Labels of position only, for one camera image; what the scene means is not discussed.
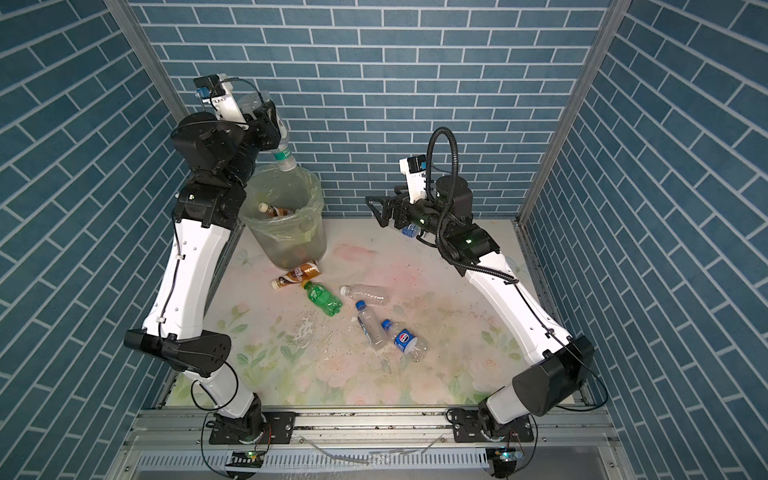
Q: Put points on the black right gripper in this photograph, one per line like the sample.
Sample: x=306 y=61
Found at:
x=402 y=202

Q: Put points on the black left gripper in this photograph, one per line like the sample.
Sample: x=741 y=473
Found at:
x=264 y=134

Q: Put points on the blue label Pocari bottle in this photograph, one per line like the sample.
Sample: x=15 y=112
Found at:
x=411 y=231

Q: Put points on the brown Nescafe coffee bottle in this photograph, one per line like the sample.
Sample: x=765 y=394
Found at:
x=274 y=211

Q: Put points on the crushed clear bottle white cap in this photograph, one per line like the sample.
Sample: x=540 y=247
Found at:
x=371 y=295

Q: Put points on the clear bottle blue cap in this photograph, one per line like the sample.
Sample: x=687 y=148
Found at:
x=371 y=325

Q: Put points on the Pepsi bottle blue label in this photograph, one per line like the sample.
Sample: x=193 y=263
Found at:
x=411 y=345

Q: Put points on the clear bottle green cap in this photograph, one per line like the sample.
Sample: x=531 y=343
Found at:
x=282 y=154

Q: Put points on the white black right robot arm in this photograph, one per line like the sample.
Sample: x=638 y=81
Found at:
x=558 y=362

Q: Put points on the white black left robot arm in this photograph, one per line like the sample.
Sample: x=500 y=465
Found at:
x=203 y=219

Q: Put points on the brown coffee bottle near bin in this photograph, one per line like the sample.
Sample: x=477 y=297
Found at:
x=304 y=272

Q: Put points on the mesh bin with green bag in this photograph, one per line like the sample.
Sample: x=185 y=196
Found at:
x=293 y=240

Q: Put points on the green soda bottle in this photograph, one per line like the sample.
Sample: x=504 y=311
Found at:
x=323 y=298

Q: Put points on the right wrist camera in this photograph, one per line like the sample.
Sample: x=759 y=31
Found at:
x=414 y=169

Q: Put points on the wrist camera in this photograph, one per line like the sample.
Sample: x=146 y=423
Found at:
x=216 y=90
x=414 y=169

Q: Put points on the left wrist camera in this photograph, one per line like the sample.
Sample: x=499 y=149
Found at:
x=216 y=90

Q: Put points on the aluminium mounting rail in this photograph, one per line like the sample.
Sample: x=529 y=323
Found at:
x=361 y=427

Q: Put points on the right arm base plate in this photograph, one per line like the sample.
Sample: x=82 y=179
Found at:
x=474 y=426

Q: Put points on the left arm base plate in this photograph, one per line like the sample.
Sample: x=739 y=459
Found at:
x=260 y=428

